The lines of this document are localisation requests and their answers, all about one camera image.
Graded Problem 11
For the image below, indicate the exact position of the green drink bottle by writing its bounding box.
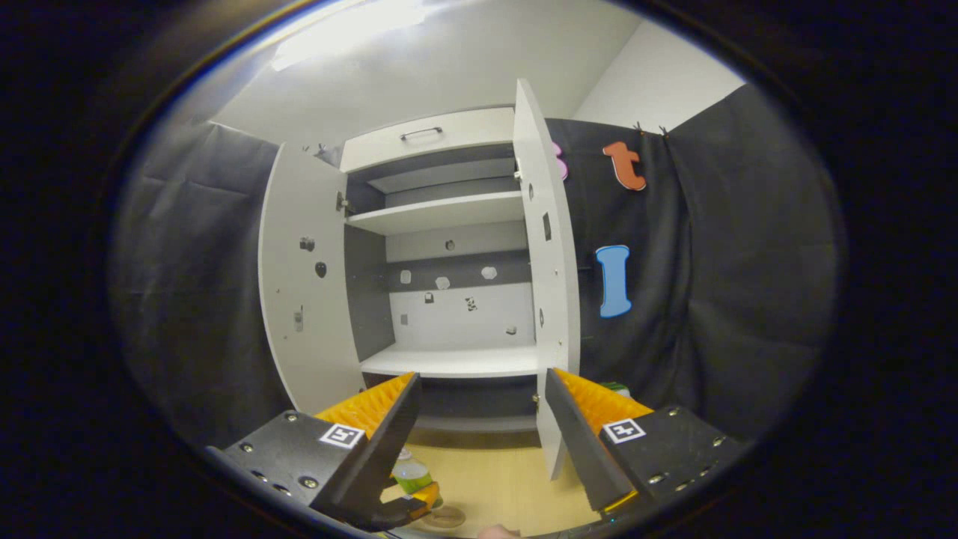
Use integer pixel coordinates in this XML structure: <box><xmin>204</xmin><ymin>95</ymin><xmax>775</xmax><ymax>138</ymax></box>
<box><xmin>391</xmin><ymin>448</ymin><xmax>433</xmax><ymax>496</ymax></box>

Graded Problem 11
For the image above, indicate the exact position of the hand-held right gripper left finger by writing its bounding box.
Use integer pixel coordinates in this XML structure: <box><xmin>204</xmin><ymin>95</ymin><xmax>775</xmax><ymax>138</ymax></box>
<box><xmin>204</xmin><ymin>372</ymin><xmax>424</xmax><ymax>529</ymax></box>

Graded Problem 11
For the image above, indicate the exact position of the ceiling light panel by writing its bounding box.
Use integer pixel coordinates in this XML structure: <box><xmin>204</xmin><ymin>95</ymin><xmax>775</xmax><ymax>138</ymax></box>
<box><xmin>271</xmin><ymin>0</ymin><xmax>427</xmax><ymax>72</ymax></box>

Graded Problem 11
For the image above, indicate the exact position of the white door camera sticker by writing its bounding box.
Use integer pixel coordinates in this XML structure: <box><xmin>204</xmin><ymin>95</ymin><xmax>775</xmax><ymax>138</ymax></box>
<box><xmin>258</xmin><ymin>142</ymin><xmax>367</xmax><ymax>416</ymax></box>

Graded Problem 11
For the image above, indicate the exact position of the thick white cabinet shelf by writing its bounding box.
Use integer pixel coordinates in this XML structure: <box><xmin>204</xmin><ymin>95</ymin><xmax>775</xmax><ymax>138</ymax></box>
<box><xmin>346</xmin><ymin>191</ymin><xmax>526</xmax><ymax>237</ymax></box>

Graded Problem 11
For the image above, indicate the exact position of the black backdrop cloth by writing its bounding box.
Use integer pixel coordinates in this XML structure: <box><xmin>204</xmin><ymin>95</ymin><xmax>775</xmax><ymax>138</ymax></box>
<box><xmin>112</xmin><ymin>82</ymin><xmax>846</xmax><ymax>450</ymax></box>

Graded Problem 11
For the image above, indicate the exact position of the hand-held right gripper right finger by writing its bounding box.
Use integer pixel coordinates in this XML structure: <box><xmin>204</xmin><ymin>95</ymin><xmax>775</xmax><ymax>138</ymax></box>
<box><xmin>544</xmin><ymin>367</ymin><xmax>745</xmax><ymax>529</ymax></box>

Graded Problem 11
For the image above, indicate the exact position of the white door headphone sticker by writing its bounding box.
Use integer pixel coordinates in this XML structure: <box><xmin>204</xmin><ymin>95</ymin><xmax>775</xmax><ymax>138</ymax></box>
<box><xmin>513</xmin><ymin>79</ymin><xmax>582</xmax><ymax>480</ymax></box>

